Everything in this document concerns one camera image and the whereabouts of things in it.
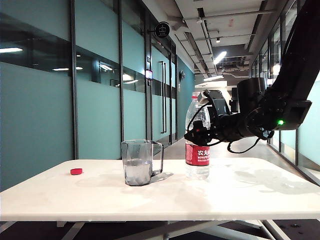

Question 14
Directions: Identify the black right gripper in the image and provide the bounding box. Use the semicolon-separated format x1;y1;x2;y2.
184;113;251;146

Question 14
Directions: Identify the clear water bottle red label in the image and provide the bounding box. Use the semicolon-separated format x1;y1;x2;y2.
184;94;211;181

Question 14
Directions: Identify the transparent grey plastic mug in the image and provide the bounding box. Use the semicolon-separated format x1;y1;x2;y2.
120;139;165;187

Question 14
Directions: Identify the long ceiling light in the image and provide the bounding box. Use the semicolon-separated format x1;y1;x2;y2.
213;51;227;65
203;74;224;82

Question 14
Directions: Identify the round black hanging sign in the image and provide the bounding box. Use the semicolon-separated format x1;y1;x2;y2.
154;21;171;38

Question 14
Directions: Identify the thin black camera cable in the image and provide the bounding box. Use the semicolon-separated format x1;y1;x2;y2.
186;102;213;137

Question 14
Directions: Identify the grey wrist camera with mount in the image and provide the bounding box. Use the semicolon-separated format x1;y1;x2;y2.
197;89;231;118

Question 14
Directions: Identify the black looping arm cable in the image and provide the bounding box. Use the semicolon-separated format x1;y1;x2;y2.
226;136;263;154

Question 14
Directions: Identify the long black door handle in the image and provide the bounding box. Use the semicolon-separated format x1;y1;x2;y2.
160;61;168;134

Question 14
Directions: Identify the white metal table frame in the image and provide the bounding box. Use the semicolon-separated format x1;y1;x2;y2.
0;219;320;240

